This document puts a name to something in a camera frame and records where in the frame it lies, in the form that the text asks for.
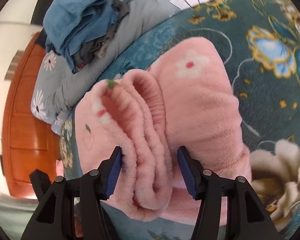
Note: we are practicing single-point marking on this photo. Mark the grey daisy print duvet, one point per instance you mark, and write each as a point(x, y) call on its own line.
point(57, 89)

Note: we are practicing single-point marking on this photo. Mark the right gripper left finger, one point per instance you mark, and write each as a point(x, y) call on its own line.
point(54, 216)

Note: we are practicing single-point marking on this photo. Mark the white wardrobe black stripe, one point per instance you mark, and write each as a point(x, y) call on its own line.
point(24, 12)

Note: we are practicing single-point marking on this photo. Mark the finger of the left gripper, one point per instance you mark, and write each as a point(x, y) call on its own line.
point(40, 182)

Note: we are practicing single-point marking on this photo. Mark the pink fleece garment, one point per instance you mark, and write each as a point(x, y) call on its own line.
point(183, 99)

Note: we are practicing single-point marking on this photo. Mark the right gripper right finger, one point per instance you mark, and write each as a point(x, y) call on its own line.
point(246, 217)

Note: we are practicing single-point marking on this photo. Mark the teal floral bed blanket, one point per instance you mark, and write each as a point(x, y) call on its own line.
point(259, 43)

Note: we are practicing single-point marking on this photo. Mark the orange wooden headboard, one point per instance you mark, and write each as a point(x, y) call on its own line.
point(27, 143)

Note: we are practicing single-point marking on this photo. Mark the dark grey clothes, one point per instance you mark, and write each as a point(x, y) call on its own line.
point(94, 48)

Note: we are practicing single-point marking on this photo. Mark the wall switch panel row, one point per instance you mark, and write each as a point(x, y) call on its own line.
point(13, 65)

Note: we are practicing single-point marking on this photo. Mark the blue sweatpants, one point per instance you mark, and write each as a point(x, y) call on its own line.
point(70, 23)

